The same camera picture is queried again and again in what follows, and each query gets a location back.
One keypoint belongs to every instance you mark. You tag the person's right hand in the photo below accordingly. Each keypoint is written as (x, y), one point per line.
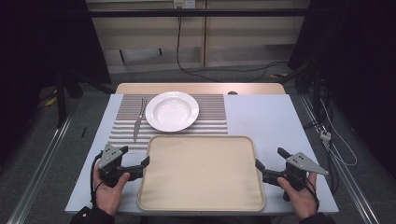
(300, 199)

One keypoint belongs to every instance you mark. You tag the small dark round object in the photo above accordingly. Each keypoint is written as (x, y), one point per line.
(232, 92)

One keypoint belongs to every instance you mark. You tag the wooden panel cabinet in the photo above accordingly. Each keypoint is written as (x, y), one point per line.
(149, 34)

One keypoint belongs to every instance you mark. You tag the beige rectangular tray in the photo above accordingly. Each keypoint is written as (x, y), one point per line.
(202, 174)

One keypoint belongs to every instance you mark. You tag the black horizontal bar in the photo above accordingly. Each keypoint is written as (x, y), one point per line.
(199, 12)

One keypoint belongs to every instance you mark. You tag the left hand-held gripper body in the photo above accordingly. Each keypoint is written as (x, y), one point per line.
(109, 155)

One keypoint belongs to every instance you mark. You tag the black metal stand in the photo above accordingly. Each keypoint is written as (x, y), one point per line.
(314, 87)
(62, 93)

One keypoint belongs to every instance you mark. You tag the small black stick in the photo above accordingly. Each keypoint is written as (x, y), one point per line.
(83, 132)

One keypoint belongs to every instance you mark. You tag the striped grey placemat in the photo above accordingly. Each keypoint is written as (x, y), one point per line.
(211, 109)

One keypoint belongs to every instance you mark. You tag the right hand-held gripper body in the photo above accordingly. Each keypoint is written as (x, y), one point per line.
(300, 168)

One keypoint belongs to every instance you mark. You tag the person's left hand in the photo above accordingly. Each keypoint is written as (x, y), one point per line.
(109, 194)

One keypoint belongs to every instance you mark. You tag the metal floor rail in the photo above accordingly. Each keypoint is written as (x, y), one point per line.
(40, 174)
(351, 183)

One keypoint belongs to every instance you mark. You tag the white deep plate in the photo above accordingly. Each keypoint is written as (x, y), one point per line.
(172, 111)

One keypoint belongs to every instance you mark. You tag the white power strip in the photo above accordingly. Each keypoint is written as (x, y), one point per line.
(324, 135)

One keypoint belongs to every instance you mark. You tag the white wall socket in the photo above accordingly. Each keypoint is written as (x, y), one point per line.
(184, 3)

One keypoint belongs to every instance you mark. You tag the silver table knife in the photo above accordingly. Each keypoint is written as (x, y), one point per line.
(137, 127)

